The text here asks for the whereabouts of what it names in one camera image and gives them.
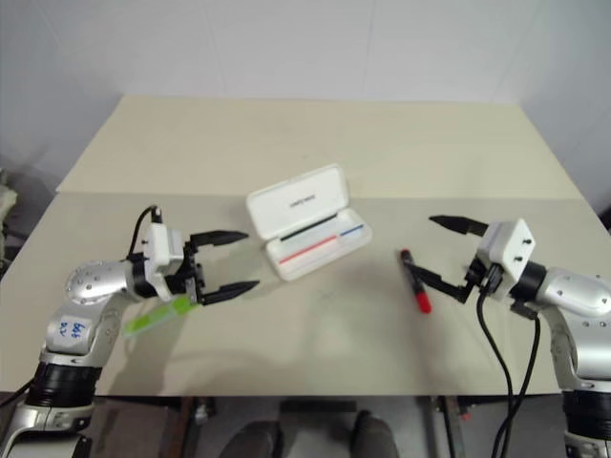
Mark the white pen case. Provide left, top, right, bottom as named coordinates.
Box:
left=244, top=163, right=375, bottom=282

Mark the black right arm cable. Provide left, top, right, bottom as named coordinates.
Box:
left=475, top=264, right=543, bottom=458

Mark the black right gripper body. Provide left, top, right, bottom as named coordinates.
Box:
left=463, top=256, right=501, bottom=300

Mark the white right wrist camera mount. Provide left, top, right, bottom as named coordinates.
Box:
left=475, top=218, right=539, bottom=302

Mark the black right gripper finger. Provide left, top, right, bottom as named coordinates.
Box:
left=428, top=215, right=489, bottom=239
left=408, top=263, right=474, bottom=305

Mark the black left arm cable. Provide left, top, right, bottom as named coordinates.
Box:
left=127, top=205, right=164, bottom=261

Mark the black pen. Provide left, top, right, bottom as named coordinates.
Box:
left=280, top=212, right=336, bottom=240

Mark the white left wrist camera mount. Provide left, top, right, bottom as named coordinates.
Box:
left=141, top=222, right=186, bottom=301

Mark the red pen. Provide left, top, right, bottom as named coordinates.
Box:
left=278, top=234, right=341, bottom=265

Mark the green transparent ruler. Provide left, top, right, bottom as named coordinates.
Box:
left=122, top=292, right=201, bottom=341

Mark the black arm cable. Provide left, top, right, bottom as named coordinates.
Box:
left=127, top=205, right=164, bottom=261
left=475, top=264, right=543, bottom=458

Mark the dark metal table leg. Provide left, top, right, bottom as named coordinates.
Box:
left=423, top=395, right=472, bottom=458
left=179, top=395, right=214, bottom=458

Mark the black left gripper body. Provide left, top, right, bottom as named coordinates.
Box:
left=164, top=239, right=207, bottom=305

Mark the red marker with black cap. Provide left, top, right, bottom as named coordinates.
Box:
left=398, top=247, right=432, bottom=315

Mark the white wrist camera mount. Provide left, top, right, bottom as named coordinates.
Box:
left=475, top=218, right=539, bottom=302
left=141, top=222, right=186, bottom=301

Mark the dark rounded shape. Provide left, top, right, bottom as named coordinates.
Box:
left=351, top=409, right=401, bottom=458
left=221, top=419, right=284, bottom=458

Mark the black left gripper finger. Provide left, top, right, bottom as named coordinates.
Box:
left=200, top=280, right=261, bottom=306
left=190, top=229, right=250, bottom=254

